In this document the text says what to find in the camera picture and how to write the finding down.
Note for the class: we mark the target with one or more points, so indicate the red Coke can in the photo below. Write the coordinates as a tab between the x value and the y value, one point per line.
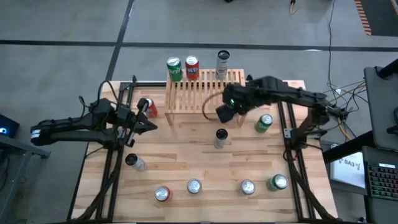
163	193

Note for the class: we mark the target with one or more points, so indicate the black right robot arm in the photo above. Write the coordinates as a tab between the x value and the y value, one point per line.
295	93

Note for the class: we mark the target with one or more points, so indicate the black table clamp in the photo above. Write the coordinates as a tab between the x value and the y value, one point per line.
134	78
248	77

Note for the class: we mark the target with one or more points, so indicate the orange striped floor tape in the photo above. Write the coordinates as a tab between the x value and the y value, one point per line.
363	18

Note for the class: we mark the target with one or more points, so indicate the wooden slatted shelf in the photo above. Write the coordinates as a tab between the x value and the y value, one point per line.
192	99

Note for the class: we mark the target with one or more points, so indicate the black metal table frame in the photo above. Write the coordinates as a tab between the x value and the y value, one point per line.
143	84

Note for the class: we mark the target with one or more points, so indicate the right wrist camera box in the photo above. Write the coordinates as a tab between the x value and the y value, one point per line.
225	114

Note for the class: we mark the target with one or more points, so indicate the grey side table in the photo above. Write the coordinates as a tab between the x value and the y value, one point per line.
25	151

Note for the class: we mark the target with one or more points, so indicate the black floor mat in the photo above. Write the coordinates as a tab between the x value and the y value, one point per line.
384	18

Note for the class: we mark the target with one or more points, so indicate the grey metal bracket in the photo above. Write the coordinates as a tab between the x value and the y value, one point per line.
287	132

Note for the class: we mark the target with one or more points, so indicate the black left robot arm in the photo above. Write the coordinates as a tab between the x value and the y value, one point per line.
71	124

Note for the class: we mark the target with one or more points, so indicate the orange Fanta can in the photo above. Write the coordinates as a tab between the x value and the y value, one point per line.
191	70
152	109

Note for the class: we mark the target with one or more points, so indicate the backlit laptop keyboard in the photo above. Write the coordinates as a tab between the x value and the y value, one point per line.
384	183

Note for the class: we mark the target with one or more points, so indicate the white Celsius slim can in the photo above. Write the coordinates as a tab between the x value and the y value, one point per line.
136	162
221	140

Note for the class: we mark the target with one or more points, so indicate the silver Diet Coke can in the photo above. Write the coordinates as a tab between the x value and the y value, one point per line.
247	187
194	186

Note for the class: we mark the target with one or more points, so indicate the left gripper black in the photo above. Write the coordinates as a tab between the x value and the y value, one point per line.
124	113

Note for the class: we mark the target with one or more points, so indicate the green Sprite can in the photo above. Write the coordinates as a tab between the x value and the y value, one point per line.
278	182
175	70
262	124

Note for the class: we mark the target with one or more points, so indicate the black box blue light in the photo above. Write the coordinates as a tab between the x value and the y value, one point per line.
7	124

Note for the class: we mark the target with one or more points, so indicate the black side desk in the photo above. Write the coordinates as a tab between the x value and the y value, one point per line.
345	146

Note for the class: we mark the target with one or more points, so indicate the white SA3 paper sign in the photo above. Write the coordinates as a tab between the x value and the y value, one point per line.
348	171

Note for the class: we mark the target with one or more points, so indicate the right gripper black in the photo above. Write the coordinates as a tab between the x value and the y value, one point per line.
242	96

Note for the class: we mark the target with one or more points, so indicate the Celsius Arctic Vibe can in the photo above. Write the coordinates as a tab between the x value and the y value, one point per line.
222	65

